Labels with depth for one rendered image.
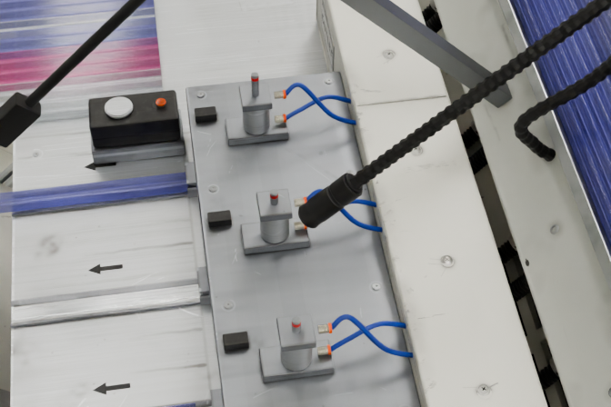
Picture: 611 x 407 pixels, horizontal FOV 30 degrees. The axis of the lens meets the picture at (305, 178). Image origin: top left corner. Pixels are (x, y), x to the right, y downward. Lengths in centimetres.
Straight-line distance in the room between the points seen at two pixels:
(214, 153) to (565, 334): 32
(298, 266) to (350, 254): 4
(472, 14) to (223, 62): 25
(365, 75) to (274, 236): 18
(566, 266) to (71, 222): 41
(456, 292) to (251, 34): 39
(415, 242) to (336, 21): 24
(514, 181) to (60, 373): 37
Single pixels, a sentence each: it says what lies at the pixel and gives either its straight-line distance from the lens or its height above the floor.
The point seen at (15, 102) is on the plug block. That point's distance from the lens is 84.
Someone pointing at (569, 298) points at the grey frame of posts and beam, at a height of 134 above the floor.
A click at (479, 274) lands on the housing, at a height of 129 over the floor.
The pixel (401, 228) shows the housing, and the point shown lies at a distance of 86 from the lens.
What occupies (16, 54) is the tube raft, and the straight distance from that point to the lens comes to 110.
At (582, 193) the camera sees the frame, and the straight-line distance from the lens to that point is 79.
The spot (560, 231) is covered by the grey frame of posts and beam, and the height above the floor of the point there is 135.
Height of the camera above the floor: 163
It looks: 28 degrees down
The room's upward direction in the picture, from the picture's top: 53 degrees clockwise
